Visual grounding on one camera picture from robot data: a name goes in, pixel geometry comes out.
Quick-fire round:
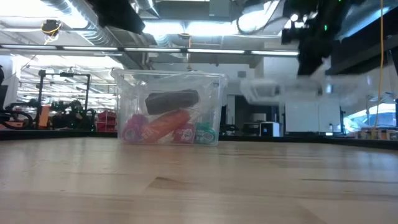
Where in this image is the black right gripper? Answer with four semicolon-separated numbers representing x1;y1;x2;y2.
281;0;354;76

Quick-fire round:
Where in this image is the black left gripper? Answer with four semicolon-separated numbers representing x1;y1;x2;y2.
86;0;146;35

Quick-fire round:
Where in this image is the clear plastic container lid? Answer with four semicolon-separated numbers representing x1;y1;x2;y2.
241;67;379;108

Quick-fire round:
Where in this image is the clear plastic storage container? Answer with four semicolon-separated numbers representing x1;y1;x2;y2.
111;68;228;147

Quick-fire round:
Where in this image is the brown elastic bandage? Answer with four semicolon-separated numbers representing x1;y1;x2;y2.
144;89;200;116

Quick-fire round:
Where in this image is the pink bandage roll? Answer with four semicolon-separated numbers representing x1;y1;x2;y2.
122;113;149;144

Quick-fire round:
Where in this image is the orange bandage roll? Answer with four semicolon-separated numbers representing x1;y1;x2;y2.
143;108;191;144

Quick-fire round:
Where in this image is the teal bandage roll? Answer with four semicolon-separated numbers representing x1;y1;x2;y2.
194;121;217;145

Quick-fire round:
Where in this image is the long ceiling light bar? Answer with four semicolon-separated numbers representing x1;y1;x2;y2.
0;44;300;57

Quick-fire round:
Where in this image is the white board on stand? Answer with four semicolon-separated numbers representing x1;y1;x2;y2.
284;93;343;135

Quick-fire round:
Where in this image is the black ceiling-mounted device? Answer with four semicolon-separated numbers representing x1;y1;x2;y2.
41;19;62;45

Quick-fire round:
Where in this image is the red storage bin rack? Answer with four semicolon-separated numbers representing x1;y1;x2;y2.
97;110;118;132

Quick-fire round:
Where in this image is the black monitor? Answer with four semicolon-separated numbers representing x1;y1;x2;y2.
0;84;9;110

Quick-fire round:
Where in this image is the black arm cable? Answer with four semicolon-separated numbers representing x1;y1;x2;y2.
236;7;282;35

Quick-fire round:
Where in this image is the yellow hanging cable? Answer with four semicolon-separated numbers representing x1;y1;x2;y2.
371;0;386;131

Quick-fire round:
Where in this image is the black background gantry frame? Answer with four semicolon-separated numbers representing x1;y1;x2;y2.
36;70;91;121

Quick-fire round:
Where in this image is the black metal rail frame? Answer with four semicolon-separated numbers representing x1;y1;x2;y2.
0;129;398;151

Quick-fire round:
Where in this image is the black cable loop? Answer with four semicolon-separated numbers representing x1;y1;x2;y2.
0;108;34;131

